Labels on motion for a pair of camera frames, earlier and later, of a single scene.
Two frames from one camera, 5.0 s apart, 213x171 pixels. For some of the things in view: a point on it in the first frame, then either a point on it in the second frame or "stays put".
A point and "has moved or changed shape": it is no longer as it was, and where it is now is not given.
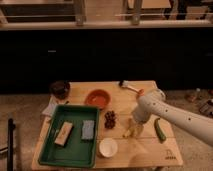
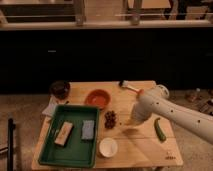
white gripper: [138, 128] to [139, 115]
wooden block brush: [64, 133] stays put
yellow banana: [127, 127] has moved or changed shape
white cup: [108, 147] stays put
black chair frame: [9, 148] stays put
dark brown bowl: [59, 88] stays put
